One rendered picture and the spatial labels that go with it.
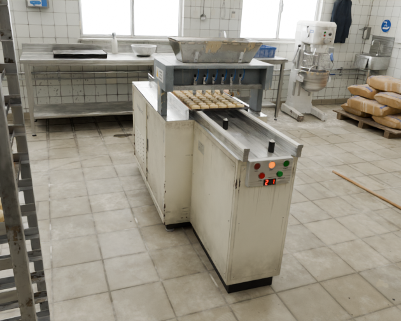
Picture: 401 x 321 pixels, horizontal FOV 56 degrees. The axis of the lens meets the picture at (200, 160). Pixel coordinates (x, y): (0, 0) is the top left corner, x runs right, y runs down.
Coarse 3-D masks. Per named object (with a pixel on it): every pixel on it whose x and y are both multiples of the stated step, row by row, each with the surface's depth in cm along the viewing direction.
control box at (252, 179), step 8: (248, 160) 181; (256, 160) 181; (264, 160) 182; (272, 160) 183; (280, 160) 185; (288, 160) 186; (248, 168) 182; (264, 168) 184; (272, 168) 185; (280, 168) 187; (288, 168) 188; (248, 176) 183; (256, 176) 184; (272, 176) 187; (288, 176) 190; (248, 184) 184; (256, 184) 186; (264, 184) 187; (272, 184) 189
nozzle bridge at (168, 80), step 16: (160, 64) 234; (176, 64) 226; (192, 64) 229; (208, 64) 232; (224, 64) 236; (240, 64) 239; (256, 64) 243; (160, 80) 237; (176, 80) 236; (192, 80) 239; (208, 80) 243; (256, 80) 254; (160, 96) 240; (256, 96) 263; (160, 112) 244
